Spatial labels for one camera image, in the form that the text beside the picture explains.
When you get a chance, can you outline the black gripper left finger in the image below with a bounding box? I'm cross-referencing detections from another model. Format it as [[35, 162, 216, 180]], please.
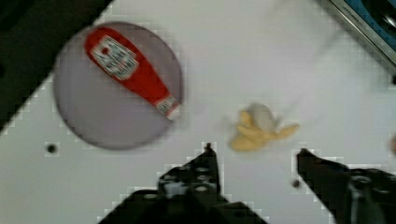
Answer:
[[98, 144, 268, 224]]

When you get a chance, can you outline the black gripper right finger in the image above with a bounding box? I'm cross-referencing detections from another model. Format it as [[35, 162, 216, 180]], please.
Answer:
[[296, 148, 395, 224]]

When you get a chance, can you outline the peeled toy banana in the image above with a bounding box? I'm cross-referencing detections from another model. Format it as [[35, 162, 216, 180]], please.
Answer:
[[230, 104, 300, 151]]

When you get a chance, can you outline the lilac round plate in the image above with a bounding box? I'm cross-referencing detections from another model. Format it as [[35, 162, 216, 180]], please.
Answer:
[[52, 22, 184, 150]]

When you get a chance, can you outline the red ketchup bottle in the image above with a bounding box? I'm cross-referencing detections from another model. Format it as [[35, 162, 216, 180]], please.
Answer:
[[84, 27, 180, 120]]

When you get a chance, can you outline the silver toaster oven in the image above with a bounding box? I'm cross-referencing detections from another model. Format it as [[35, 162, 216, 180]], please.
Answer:
[[316, 0, 396, 69]]

